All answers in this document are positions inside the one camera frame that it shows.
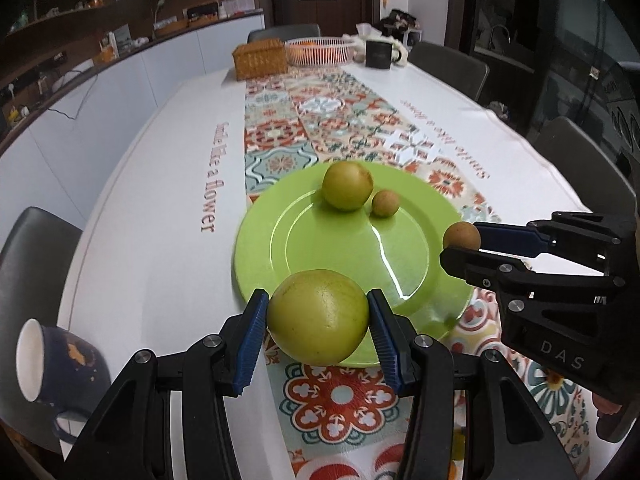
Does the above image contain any black countertop device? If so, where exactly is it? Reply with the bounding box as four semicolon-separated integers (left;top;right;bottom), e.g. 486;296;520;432
186;4;220;26

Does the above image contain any large green citrus fruit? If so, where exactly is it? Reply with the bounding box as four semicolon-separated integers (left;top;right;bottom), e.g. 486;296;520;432
266;269;371;366

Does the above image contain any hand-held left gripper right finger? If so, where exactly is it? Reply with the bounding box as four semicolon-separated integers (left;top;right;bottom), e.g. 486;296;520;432
366;288;578;480

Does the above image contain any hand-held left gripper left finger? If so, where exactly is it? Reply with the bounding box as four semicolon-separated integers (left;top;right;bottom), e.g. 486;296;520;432
62;288;273;480

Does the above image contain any yellow-green citrus fruit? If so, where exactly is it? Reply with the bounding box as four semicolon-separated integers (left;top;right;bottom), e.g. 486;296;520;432
321;161;374;212

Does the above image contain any metal faucet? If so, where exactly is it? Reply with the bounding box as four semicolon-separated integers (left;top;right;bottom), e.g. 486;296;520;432
487;25;512;50

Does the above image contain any dark bag pile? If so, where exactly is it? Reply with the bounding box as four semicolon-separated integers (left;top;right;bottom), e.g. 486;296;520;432
380;10;423;45

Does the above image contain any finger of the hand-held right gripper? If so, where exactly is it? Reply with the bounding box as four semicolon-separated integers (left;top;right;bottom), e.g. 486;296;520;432
474;212;637;273
439;246;626;307

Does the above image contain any dark blue mug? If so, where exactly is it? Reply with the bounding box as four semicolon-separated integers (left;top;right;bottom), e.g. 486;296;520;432
15;318;112;445

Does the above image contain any glass sliding door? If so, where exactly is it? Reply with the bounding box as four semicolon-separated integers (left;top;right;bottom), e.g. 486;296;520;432
465;0;640;136

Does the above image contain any wicker tray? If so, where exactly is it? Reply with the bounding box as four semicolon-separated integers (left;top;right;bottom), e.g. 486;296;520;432
152;20;189;39

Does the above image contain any dark grey dining chair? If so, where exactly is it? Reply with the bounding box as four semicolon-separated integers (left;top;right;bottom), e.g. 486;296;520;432
407;41;490;103
247;23;321;45
0;206;83;461
532;116;638;211

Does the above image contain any green round plate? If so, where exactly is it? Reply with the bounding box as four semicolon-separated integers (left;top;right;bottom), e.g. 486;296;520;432
232;161;476;367

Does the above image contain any woven wicker box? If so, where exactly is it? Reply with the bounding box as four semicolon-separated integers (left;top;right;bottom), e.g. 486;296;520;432
232;37;290;81

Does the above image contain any black mug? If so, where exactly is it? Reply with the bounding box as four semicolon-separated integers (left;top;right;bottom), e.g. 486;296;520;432
365;40;401;68

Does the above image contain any white lower cabinet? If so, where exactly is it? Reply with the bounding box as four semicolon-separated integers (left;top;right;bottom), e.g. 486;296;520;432
0;7;266;241

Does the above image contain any small brown round fruit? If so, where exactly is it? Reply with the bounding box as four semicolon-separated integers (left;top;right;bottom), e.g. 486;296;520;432
442;221;482;252
371;189;400;218

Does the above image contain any patterned floral table runner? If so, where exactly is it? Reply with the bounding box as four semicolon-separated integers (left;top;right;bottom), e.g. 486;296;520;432
243;67;593;480

